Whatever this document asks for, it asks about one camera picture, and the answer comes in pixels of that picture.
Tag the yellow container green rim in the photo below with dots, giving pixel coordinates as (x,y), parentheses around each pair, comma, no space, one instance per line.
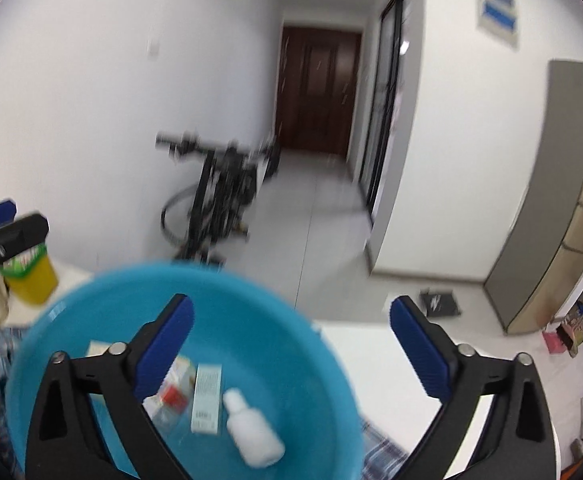
(31,280)

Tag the black framed sliding glass door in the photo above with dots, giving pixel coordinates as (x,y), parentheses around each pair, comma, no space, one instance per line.
(384,110)

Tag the pink plastic dustpan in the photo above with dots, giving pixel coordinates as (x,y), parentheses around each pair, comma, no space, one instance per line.
(555,342)

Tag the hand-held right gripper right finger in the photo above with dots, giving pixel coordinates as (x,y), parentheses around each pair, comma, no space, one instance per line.
(421,350)

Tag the white plastic bottle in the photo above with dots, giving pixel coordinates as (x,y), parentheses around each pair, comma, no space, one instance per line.
(251,430)

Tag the black bicycle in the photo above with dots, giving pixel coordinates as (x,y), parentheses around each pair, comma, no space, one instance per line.
(216,195)

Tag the blue plastic basin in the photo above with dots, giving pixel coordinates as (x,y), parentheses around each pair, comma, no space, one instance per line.
(271,335)

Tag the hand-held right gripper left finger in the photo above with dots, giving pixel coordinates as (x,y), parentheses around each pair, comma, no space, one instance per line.
(166,345)

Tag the colourful cardboard box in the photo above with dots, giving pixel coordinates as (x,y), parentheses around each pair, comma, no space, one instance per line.
(579,330)

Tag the small red label box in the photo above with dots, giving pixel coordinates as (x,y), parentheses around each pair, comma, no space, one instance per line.
(171,397)

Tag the black bag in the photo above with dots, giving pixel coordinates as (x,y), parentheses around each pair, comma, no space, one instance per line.
(439,302)

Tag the dark brown door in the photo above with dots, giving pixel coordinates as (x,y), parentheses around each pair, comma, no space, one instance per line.
(316,90)

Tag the tall pale teal box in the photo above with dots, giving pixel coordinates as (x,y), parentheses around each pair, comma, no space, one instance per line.
(206,395)

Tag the grey wall panel blue windows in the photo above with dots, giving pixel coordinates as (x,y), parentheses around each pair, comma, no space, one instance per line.
(496,5)

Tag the gold and grey refrigerator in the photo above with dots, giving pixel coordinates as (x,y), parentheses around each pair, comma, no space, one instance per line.
(546,185)

